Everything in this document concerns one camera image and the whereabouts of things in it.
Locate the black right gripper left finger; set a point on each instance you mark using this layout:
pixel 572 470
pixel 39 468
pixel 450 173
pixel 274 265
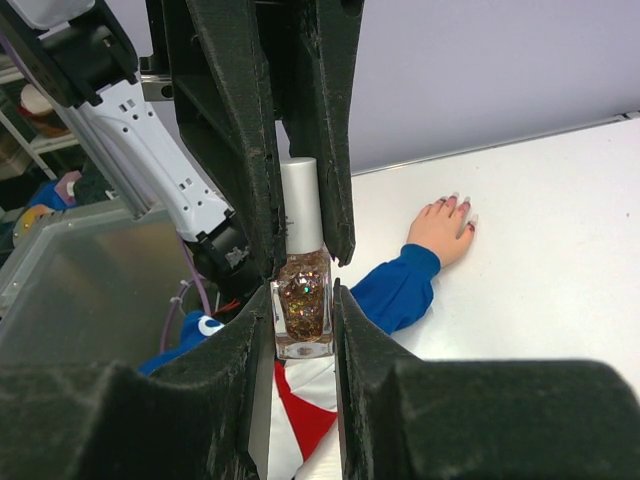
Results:
pixel 204 415

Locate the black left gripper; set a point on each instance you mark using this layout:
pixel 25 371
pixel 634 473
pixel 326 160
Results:
pixel 239 67

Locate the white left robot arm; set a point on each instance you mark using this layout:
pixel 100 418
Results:
pixel 78 52

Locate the mannequin hand painted nails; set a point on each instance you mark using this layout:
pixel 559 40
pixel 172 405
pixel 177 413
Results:
pixel 445 228

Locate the glitter nail polish bottle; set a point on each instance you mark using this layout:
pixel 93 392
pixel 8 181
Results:
pixel 301 299

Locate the blue white red sleeve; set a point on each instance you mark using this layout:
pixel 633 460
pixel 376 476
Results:
pixel 357 389

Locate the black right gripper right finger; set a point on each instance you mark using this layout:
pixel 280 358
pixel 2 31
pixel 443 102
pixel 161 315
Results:
pixel 557 419

